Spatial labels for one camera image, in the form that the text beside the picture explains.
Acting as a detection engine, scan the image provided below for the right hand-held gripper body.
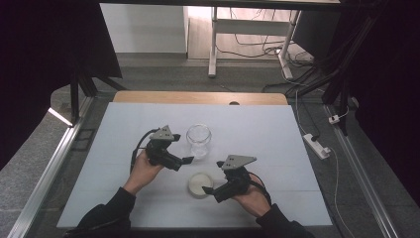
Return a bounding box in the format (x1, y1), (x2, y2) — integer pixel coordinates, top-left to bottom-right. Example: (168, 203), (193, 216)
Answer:
(212, 154), (259, 204)

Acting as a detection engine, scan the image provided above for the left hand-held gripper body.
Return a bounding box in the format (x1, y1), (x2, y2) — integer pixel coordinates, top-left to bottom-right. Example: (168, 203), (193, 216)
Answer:
(145, 124), (183, 173)

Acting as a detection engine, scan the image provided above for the white jar lid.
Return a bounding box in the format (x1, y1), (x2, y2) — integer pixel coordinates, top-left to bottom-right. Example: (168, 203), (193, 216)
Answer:
(187, 172), (215, 199)

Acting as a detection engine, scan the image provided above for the clear glass jar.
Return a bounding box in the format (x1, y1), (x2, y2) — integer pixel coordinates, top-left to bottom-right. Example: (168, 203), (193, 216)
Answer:
(185, 123), (213, 161)

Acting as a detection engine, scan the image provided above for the person's left hand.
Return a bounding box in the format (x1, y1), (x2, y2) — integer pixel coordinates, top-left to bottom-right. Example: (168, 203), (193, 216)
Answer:
(123, 150), (165, 196)

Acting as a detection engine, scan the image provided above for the person's right hand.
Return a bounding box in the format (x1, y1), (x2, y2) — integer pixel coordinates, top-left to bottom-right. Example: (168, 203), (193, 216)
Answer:
(232, 174), (272, 218)

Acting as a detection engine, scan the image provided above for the wooden table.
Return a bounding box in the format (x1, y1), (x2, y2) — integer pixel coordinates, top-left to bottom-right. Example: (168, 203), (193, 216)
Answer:
(112, 90), (289, 106)

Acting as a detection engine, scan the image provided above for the white foam board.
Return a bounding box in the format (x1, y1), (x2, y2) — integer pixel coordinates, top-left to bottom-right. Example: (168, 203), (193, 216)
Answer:
(56, 101), (333, 229)

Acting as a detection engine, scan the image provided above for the white power strip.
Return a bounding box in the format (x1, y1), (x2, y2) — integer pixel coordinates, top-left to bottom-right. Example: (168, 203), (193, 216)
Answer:
(302, 132), (332, 161)

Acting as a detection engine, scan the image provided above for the black metal stand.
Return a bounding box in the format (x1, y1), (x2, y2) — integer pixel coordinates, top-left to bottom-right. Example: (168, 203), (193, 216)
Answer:
(68, 63), (129, 126)
(285, 0), (389, 137)

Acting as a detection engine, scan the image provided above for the black curtain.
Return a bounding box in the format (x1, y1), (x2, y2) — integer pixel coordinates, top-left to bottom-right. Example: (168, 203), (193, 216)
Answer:
(0, 0), (124, 172)
(343, 0), (420, 207)

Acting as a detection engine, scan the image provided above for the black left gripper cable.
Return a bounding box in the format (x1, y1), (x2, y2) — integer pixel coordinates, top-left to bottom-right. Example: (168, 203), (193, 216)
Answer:
(130, 128), (160, 174)

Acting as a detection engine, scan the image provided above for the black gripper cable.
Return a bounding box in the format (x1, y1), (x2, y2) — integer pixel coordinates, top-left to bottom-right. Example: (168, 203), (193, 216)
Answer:
(130, 128), (160, 174)
(247, 171), (273, 206)

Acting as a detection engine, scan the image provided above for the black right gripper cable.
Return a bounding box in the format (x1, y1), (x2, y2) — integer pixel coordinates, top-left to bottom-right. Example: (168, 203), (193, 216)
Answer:
(247, 171), (273, 206)

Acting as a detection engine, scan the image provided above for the white power strip cable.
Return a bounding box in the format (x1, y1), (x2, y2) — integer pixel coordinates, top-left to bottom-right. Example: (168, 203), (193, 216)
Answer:
(328, 146), (357, 238)

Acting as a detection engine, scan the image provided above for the aluminium rail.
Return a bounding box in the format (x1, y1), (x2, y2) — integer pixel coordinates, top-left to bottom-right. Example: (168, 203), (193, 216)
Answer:
(322, 103), (401, 238)
(6, 94), (97, 238)

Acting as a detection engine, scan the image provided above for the bundle of floor cables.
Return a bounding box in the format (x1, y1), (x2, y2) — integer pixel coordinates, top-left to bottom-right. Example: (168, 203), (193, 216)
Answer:
(215, 7), (315, 68)

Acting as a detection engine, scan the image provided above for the white desk frame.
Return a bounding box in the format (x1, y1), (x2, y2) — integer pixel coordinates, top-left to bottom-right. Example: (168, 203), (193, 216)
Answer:
(207, 6), (302, 80)

